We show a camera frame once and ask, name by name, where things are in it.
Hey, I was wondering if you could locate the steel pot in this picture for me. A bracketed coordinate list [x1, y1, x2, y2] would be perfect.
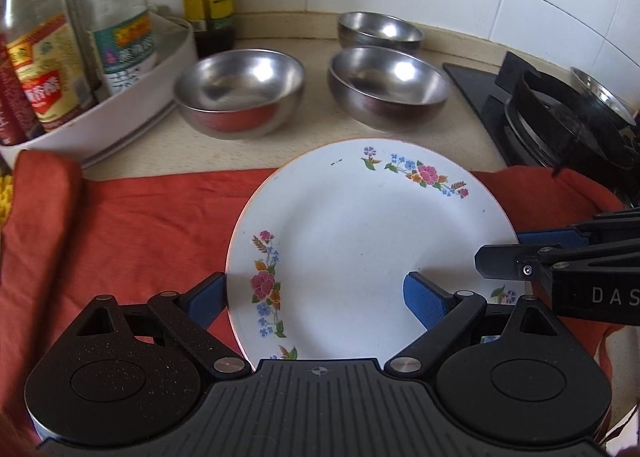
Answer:
[570, 67, 640, 128]

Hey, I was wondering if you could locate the black gas stove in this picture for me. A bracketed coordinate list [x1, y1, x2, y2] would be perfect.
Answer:
[442, 51, 640, 205]

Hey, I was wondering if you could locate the white condiment tray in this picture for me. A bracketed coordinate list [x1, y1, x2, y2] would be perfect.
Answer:
[0, 12, 199, 170]

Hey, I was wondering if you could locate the stainless steel bowl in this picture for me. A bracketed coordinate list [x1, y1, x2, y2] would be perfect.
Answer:
[336, 12, 426, 56]
[172, 49, 307, 140]
[327, 47, 453, 132]

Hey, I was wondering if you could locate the orange red cloth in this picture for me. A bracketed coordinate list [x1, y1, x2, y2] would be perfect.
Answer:
[0, 149, 627, 450]

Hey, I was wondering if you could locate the white floral plate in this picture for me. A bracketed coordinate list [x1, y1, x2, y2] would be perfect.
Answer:
[226, 138, 526, 362]

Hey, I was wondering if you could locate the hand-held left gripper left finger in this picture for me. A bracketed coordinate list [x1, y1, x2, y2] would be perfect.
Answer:
[75, 272, 252, 379]

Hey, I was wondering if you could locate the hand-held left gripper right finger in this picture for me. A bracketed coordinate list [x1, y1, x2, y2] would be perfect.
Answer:
[384, 271, 564, 379]

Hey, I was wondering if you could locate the red yellow label sauce bottle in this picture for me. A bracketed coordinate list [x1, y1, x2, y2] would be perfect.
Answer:
[0, 0, 99, 134]

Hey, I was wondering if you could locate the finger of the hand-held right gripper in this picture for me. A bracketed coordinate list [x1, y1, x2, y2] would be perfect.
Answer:
[474, 236, 640, 284]
[516, 207, 640, 249]

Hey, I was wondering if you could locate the dark red bottle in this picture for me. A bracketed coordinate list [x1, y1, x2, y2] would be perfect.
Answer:
[0, 32, 32, 146]

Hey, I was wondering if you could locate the clear green label bottle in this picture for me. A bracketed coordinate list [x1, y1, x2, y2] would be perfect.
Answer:
[65, 0, 159, 96]

